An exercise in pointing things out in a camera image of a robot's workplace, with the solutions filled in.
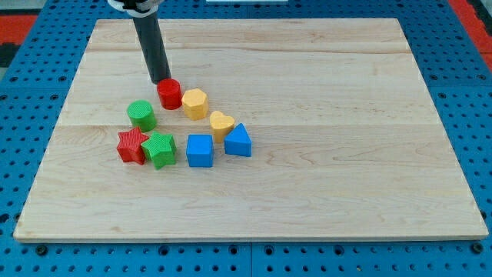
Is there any green star block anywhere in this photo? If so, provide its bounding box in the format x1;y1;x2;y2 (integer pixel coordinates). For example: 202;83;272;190
141;132;177;170

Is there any green cylinder block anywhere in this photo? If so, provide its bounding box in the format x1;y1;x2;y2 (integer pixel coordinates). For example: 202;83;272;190
126;100;157;132

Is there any yellow hexagon block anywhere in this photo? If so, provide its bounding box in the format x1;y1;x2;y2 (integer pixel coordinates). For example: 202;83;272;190
181;88;208;120

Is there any red star block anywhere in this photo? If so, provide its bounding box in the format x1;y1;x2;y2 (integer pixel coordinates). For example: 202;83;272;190
116;127;149;165

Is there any blue triangle block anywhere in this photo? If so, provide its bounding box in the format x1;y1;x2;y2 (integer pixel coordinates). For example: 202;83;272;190
224;123;252;157

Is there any red cylinder block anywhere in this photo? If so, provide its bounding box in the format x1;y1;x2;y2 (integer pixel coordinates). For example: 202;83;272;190
157;78;182;110

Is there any wooden board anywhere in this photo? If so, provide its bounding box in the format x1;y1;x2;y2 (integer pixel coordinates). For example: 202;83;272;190
14;18;488;243

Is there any yellow heart block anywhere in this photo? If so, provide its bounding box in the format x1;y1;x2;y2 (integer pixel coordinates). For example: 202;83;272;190
209;111;235;143

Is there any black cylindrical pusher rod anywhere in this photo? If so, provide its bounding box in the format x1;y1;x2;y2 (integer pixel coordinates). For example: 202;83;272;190
133;13;171;85

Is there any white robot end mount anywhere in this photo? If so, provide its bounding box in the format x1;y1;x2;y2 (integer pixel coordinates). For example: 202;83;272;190
107;0;163;18

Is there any blue cube block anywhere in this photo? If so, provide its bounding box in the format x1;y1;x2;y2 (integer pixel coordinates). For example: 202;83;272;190
186;134;214;168

